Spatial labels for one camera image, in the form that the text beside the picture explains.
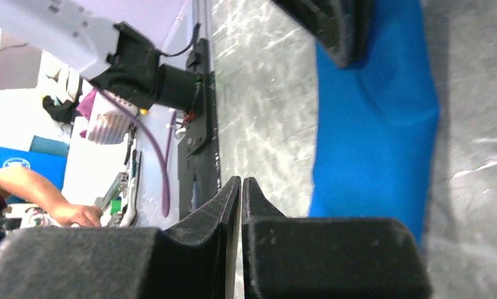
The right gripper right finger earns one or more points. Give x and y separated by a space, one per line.
287 257

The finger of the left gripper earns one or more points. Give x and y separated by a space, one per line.
342 27

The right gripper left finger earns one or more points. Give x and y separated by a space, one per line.
195 258

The blue cloth napkin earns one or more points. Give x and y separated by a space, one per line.
377 122

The person's forearm in background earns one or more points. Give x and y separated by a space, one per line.
30 186

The person's hand in background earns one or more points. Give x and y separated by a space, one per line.
69 214

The white perforated device in background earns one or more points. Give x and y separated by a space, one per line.
108 124

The blue box in background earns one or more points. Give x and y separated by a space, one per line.
45 156

